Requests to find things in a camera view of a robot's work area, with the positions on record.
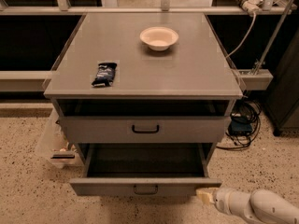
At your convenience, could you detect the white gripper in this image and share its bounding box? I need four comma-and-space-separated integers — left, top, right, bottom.
196, 188, 252, 217

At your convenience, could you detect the grey drawer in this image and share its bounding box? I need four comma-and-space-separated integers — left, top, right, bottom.
60, 117, 231, 144
70, 143, 221, 196

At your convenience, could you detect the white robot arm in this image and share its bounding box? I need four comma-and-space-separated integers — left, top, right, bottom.
196, 188, 299, 224

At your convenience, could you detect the grey top drawer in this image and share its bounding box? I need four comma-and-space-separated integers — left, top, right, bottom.
60, 117, 231, 144

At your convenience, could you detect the grey drawer cabinet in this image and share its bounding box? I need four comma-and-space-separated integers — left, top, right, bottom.
45, 13, 242, 176

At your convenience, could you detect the blue electronics box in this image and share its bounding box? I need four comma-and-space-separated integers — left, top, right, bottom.
228, 120, 252, 136

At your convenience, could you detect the dark blue snack packet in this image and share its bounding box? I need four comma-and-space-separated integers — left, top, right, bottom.
92, 63, 117, 87

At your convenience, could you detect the clear plastic bin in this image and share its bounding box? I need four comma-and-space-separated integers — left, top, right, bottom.
35, 109, 83, 168

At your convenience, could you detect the white bowl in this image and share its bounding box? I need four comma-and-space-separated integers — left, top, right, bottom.
139, 27, 178, 51

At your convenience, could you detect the white power strip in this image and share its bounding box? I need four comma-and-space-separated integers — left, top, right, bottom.
235, 0, 263, 16

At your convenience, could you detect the black cable bundle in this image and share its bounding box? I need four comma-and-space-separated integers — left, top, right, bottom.
216, 98, 262, 151

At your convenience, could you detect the grey metal rail frame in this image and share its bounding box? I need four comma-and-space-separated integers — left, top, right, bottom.
0, 0, 299, 92

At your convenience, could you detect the white power cable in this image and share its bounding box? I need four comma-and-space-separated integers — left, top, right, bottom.
225, 10, 258, 60

